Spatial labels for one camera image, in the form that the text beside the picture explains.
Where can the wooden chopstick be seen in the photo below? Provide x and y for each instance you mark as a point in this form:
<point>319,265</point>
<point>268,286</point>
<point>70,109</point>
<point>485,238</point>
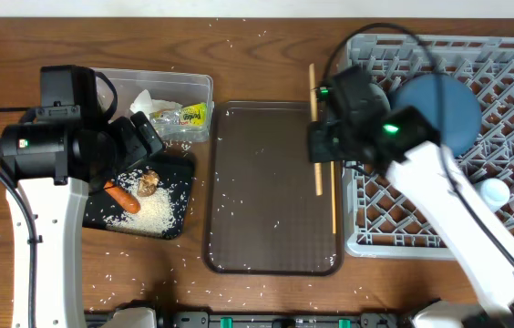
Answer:
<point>333,197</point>
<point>314,118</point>

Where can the light blue rice bowl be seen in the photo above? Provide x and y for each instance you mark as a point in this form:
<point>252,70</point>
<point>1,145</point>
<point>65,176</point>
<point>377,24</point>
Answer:
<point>380,100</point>

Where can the large blue plate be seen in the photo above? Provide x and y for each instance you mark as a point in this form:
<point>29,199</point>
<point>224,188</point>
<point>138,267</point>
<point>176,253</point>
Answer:
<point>461,107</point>

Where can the black plastic tray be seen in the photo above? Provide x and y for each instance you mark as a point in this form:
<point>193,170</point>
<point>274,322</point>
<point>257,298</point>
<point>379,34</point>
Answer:
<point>173,169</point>

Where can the green snack wrapper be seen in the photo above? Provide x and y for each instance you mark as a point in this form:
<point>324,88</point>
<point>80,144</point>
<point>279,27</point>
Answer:
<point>194,115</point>

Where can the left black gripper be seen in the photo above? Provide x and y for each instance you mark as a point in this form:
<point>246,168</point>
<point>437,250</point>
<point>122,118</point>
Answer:
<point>136,138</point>

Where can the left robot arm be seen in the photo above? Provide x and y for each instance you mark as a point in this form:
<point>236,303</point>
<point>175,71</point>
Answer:
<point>51,161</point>

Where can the brown food scrap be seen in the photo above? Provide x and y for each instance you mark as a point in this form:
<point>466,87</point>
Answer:
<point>148,184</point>

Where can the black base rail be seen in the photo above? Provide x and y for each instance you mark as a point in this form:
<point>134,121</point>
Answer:
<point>253,320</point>

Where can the small blue cup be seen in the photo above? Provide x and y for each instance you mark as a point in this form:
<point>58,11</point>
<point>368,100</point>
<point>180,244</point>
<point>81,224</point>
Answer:
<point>494,192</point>

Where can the white tissue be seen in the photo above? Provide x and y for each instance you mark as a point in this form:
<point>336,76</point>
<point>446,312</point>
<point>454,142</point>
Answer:
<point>146,104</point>

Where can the dark brown serving tray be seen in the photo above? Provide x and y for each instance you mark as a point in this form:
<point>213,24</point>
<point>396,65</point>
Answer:
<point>263,215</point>

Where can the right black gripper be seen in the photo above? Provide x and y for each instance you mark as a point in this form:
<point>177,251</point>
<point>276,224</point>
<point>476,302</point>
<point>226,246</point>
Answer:
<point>323,142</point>

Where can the aluminium foil ball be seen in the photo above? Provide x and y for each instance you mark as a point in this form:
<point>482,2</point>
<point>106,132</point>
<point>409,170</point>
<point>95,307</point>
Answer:
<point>166,122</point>

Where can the grey dishwasher rack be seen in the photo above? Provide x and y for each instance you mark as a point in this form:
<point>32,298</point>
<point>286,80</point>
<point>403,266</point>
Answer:
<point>379,222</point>

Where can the clear plastic bin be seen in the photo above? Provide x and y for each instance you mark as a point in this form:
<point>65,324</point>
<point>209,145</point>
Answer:
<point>184,88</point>

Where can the pile of white rice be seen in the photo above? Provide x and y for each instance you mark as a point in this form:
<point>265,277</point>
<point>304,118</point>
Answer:
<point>161,214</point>

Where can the orange carrot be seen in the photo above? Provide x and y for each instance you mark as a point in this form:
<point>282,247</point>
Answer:
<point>123,198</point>

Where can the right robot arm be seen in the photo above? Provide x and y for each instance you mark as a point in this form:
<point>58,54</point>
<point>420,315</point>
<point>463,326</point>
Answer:
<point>407,150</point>

